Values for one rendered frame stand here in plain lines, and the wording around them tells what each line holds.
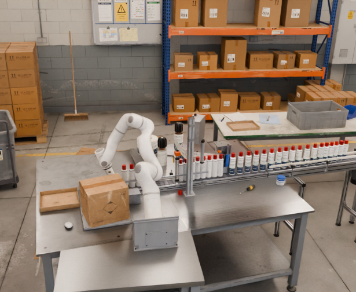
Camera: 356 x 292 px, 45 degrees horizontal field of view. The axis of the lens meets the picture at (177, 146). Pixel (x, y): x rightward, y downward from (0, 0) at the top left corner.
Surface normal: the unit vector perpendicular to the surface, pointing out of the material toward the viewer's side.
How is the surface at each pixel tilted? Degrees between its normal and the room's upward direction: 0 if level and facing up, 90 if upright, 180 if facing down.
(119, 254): 0
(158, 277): 0
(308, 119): 90
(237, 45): 89
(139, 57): 90
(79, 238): 0
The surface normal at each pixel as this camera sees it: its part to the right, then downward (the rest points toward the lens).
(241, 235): 0.00, -0.91
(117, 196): 0.44, 0.37
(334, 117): 0.19, 0.40
